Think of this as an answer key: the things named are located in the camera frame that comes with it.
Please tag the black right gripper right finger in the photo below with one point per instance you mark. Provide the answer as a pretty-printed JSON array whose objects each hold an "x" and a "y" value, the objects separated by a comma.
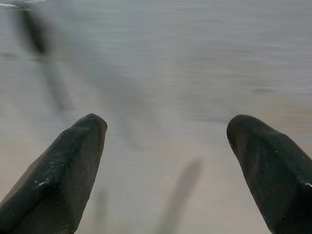
[{"x": 275, "y": 175}]

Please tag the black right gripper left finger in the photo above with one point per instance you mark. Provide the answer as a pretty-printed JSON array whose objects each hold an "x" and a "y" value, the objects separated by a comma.
[{"x": 58, "y": 185}]

